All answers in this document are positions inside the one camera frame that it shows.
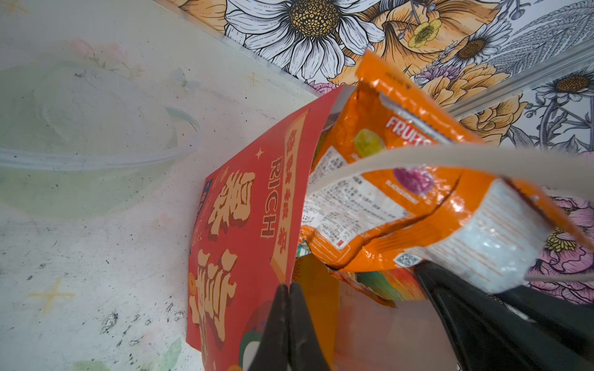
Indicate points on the orange snack bag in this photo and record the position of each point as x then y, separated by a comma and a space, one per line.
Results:
398, 181

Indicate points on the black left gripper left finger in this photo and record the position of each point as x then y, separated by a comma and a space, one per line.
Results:
273, 351

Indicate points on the clear plastic bowl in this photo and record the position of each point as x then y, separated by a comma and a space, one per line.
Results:
78, 140

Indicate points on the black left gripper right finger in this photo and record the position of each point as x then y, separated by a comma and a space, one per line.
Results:
305, 353

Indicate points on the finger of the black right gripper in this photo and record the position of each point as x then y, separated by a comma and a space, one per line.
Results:
488, 334
572, 323

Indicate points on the red white paper bag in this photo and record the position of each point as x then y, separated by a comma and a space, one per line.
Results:
247, 239

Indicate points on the colourful candy snack bag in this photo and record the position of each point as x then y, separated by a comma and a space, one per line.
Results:
385, 287

